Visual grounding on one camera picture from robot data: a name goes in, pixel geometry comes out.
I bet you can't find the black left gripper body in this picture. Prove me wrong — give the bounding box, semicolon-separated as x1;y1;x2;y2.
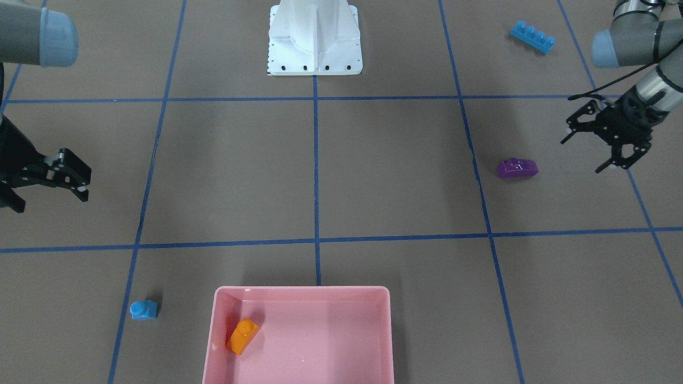
603;95;668;147

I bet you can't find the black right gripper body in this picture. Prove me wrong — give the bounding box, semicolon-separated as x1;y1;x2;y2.
1;144;65;193

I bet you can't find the long blue toy block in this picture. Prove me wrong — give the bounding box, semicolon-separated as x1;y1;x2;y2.
510;20;555;54

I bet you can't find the purple toy block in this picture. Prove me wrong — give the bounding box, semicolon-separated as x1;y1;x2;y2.
497;157;539;179

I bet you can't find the orange toy block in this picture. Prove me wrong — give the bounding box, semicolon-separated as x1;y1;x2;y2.
225;317;261;355

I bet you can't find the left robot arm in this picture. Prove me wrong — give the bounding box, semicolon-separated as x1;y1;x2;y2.
566;1;682;173

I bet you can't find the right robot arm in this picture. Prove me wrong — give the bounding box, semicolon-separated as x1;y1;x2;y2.
1;1;92;213

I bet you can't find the pink plastic box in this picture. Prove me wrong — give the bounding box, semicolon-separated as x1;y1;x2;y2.
202;286;395;383

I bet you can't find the small blue toy block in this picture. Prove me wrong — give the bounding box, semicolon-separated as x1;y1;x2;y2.
129;300;158;321

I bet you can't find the brown table mat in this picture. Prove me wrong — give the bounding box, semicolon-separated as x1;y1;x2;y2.
2;1;681;383

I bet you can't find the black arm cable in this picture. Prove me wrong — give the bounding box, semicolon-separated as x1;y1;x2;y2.
567;11;683;102

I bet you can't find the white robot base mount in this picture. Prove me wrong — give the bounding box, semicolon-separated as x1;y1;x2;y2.
267;1;363;76

